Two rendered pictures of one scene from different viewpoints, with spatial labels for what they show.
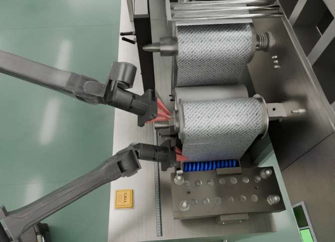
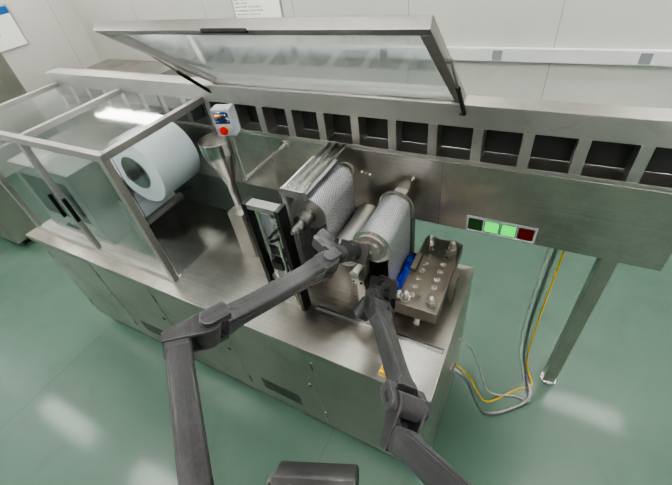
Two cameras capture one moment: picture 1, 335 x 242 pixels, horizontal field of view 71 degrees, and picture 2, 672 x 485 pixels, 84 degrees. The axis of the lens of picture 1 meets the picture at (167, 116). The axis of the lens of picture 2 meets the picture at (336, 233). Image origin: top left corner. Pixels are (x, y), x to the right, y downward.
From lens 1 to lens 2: 86 cm
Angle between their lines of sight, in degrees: 38
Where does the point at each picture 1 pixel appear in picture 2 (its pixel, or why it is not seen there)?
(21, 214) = (399, 372)
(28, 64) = (279, 282)
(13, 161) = not seen: outside the picture
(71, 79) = (314, 263)
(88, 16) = (20, 387)
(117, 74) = (326, 239)
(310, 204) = (471, 210)
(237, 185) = (431, 262)
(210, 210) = (442, 288)
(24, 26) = not seen: outside the picture
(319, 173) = (458, 188)
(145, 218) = (420, 356)
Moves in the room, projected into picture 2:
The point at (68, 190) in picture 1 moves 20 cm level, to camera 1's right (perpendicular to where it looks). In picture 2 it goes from (390, 340) to (417, 290)
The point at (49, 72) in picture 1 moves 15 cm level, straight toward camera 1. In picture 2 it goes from (296, 273) to (350, 265)
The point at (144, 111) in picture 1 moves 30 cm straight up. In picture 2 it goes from (360, 249) to (351, 169)
